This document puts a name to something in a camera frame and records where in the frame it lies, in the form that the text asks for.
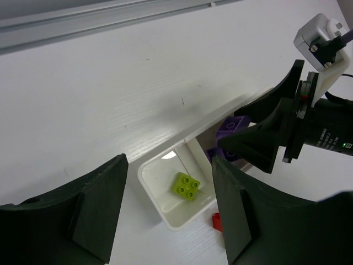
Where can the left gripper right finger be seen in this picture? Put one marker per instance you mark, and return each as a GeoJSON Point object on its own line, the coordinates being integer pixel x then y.
{"type": "Point", "coordinates": [263, 225]}

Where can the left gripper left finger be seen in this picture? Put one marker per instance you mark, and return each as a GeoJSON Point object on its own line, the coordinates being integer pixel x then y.
{"type": "Point", "coordinates": [72, 224]}

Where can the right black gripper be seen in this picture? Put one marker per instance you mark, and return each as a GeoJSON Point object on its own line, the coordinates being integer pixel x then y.
{"type": "Point", "coordinates": [327, 125]}

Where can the green square lego brick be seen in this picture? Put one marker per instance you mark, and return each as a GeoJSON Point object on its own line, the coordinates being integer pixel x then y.
{"type": "Point", "coordinates": [185, 186]}

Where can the red flat lego brick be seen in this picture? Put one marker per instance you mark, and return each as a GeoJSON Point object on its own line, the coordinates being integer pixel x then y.
{"type": "Point", "coordinates": [216, 222]}

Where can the white three-compartment tray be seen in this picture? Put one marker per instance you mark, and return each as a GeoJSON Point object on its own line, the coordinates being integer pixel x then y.
{"type": "Point", "coordinates": [191, 120]}

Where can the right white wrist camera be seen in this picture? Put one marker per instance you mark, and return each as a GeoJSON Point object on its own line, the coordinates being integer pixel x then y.
{"type": "Point", "coordinates": [327, 46]}

